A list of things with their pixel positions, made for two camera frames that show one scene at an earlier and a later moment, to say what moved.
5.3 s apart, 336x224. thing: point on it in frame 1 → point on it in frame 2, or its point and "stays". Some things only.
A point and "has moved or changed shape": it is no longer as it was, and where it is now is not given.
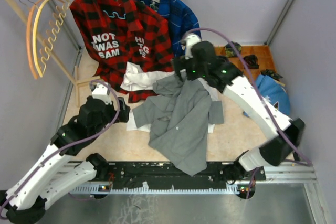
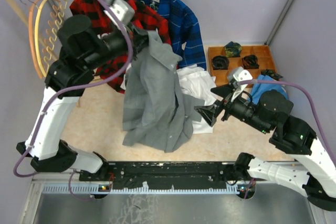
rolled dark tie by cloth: [273, 74] stays
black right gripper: [180, 64] → [209, 112]
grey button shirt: [179, 120] has moved or changed shape
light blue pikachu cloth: [275, 91] stays
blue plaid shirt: [180, 20] stays
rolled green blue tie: [229, 51] stays
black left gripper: [123, 112] → [123, 33]
